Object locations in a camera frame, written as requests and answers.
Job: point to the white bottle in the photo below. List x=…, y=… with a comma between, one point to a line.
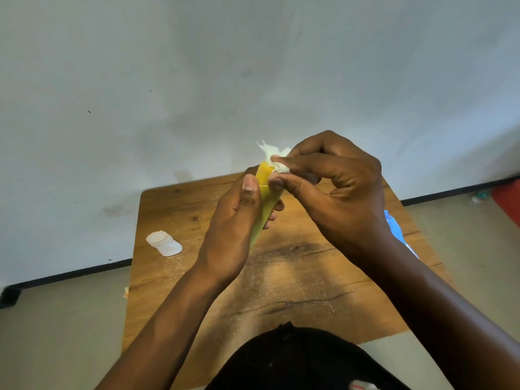
x=163, y=242

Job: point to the person's left forearm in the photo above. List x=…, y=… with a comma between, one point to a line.
x=162, y=337

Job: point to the person's black clothing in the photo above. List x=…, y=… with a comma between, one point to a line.
x=304, y=363

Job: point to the blue wet wipes pack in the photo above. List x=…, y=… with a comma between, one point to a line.
x=396, y=229

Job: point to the green white floor litter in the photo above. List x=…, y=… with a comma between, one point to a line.
x=477, y=196

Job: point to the black floor block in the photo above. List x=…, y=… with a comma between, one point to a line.
x=10, y=296

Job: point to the wooden table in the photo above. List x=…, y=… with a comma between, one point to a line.
x=304, y=280

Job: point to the red floor object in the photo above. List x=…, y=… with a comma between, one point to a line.
x=508, y=203

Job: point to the person's right forearm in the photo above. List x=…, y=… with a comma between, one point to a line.
x=455, y=320

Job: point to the person's right hand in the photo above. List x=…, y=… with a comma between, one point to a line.
x=345, y=199

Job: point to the yellow bottle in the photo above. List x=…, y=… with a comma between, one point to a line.
x=264, y=199

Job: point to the white wipe cloth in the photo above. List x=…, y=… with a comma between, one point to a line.
x=276, y=156

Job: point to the person's left hand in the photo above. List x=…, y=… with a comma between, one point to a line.
x=231, y=239

